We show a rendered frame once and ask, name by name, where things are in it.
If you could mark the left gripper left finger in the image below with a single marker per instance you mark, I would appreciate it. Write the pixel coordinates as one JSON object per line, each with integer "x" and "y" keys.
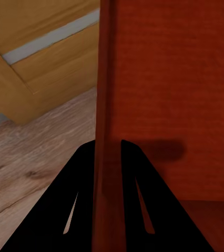
{"x": 42, "y": 229}

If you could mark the storage box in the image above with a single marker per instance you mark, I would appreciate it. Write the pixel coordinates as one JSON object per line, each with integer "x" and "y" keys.
{"x": 160, "y": 85}

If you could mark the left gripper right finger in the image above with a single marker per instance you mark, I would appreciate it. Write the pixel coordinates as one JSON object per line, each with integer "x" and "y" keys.
{"x": 174, "y": 229}

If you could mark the door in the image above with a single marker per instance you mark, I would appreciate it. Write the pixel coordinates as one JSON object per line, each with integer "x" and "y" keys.
{"x": 48, "y": 54}

